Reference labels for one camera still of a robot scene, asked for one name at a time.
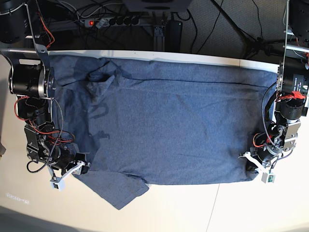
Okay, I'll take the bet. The black power adapter brick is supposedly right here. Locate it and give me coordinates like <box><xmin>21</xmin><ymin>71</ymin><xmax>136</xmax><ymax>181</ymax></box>
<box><xmin>165</xmin><ymin>20</ymin><xmax>183</xmax><ymax>53</ymax></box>

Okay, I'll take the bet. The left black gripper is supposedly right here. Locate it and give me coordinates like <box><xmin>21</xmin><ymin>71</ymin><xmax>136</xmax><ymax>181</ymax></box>
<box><xmin>245</xmin><ymin>145</ymin><xmax>281</xmax><ymax>174</ymax></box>

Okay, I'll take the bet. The blue heathered T-shirt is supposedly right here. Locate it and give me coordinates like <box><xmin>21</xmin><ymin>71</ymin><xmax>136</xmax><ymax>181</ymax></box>
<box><xmin>50</xmin><ymin>55</ymin><xmax>277</xmax><ymax>209</ymax></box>

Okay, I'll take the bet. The power strip with red switch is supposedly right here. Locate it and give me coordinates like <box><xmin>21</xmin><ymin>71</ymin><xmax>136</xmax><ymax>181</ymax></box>
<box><xmin>84</xmin><ymin>16</ymin><xmax>141</xmax><ymax>29</ymax></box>

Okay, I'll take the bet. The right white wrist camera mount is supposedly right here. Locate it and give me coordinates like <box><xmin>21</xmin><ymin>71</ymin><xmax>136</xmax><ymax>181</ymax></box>
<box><xmin>48</xmin><ymin>165</ymin><xmax>77</xmax><ymax>191</ymax></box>

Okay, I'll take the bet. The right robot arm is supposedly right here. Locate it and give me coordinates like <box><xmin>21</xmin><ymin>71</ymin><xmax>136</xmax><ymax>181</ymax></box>
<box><xmin>0</xmin><ymin>0</ymin><xmax>90</xmax><ymax>175</ymax></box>

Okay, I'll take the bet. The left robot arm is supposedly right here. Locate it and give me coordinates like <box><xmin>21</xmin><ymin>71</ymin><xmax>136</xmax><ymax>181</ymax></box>
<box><xmin>240</xmin><ymin>0</ymin><xmax>309</xmax><ymax>183</ymax></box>

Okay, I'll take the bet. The aluminium table frame post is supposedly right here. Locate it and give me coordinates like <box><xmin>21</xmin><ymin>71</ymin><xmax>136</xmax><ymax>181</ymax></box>
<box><xmin>140</xmin><ymin>12</ymin><xmax>178</xmax><ymax>52</ymax></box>

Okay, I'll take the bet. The grey box under table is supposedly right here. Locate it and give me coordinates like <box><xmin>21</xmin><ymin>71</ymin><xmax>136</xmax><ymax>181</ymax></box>
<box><xmin>122</xmin><ymin>0</ymin><xmax>192</xmax><ymax>12</ymax></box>

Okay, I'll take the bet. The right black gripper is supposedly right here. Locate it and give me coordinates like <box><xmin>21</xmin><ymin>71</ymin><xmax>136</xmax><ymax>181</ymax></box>
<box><xmin>48</xmin><ymin>147</ymin><xmax>90</xmax><ymax>175</ymax></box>

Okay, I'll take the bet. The black camera tripod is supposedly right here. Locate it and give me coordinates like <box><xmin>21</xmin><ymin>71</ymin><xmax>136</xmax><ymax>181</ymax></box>
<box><xmin>210</xmin><ymin>0</ymin><xmax>290</xmax><ymax>60</ymax></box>

